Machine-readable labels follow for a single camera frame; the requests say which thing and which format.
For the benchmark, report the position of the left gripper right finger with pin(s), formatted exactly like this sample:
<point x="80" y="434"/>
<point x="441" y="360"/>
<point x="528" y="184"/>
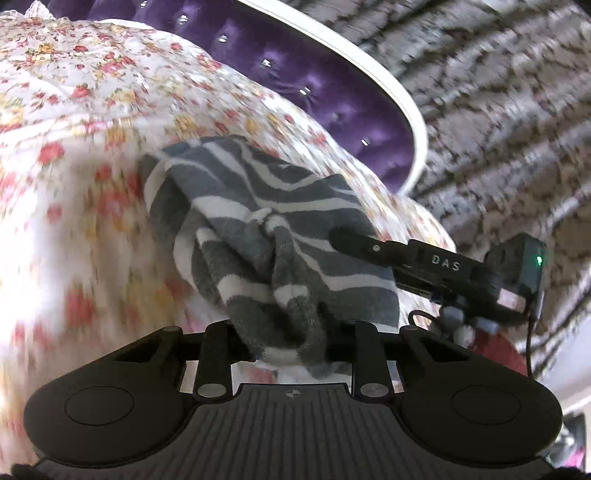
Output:
<point x="359" y="344"/>

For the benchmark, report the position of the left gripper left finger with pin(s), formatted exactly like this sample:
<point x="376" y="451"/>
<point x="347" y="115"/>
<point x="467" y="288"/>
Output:
<point x="220" y="349"/>

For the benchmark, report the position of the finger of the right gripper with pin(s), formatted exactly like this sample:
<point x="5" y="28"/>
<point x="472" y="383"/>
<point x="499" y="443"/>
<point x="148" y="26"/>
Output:
<point x="382" y="253"/>

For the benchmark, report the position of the grey white striped cardigan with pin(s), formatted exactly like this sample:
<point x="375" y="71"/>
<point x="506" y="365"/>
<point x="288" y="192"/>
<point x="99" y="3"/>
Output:
<point x="250" y="234"/>

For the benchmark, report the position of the floral bed quilt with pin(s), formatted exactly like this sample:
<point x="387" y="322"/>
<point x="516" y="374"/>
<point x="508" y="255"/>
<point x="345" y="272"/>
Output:
<point x="81" y="277"/>

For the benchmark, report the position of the purple tufted headboard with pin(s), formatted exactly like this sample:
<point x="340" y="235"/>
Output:
<point x="286" y="69"/>

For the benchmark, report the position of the damask patterned curtain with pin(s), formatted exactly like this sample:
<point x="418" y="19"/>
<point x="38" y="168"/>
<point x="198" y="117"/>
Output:
<point x="504" y="88"/>

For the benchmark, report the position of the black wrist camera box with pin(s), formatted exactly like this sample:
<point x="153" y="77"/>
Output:
<point x="519" y="263"/>

